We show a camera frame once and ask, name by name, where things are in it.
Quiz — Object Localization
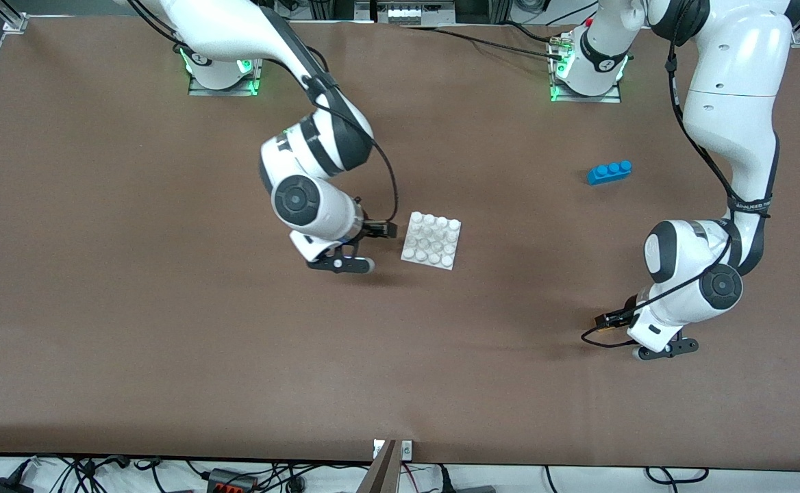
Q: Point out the white studded base plate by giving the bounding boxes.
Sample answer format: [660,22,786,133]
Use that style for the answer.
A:
[400,211,463,271]

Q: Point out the blue three-stud block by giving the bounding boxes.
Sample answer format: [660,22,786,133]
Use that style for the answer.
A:
[586,160,634,186]

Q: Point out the white power strip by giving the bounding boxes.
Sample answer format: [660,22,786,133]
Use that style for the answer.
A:
[373,0,429,25]

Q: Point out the black box orange connectors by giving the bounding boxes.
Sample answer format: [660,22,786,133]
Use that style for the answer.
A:
[204,468,258,493]

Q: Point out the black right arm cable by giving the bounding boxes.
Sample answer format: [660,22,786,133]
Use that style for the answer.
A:
[123,0,401,227]

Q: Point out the black looped floor cable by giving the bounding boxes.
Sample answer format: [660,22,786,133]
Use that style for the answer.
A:
[645,467,710,485]

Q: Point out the long black table cable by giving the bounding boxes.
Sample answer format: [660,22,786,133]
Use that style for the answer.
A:
[400,26,566,60]

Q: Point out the small metal edge bracket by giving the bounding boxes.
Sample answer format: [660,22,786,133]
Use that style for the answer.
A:
[373,439,414,460]

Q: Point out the brown slanted post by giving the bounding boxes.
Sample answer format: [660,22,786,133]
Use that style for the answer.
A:
[358,440,401,493]

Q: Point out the short black table cable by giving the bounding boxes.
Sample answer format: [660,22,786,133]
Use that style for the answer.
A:
[503,22,562,46]

